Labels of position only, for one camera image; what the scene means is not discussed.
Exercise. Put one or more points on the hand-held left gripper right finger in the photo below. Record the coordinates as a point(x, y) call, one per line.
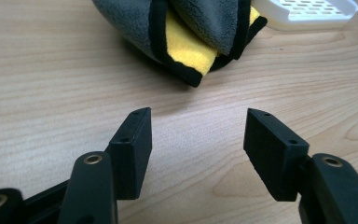
point(275, 155)

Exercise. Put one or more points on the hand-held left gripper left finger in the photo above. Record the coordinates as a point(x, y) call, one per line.
point(132, 155)

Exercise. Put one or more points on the white towel rack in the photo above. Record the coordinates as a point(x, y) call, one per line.
point(292, 22)

